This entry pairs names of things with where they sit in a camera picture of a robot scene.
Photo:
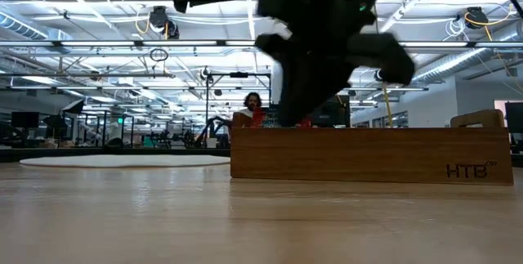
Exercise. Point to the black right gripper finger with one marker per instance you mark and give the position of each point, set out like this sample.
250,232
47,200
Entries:
380,57
294,88

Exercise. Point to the wooden tea box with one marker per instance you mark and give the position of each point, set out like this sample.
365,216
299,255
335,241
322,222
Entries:
367,155

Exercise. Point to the small black robot arm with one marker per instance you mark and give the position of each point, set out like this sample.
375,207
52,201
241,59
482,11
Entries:
203,133

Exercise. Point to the person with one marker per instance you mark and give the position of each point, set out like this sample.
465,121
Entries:
252,100

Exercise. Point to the black computer tower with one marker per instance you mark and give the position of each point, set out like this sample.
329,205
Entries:
337,113

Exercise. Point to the black computer monitor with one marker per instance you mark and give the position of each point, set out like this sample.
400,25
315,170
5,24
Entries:
24,119
515,117

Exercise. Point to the white round plate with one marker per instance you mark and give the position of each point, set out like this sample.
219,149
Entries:
122,161

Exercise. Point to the black workstation frame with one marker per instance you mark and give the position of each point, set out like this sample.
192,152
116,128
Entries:
239,74

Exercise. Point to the silver air duct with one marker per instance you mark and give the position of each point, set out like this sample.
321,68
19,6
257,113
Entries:
449,65

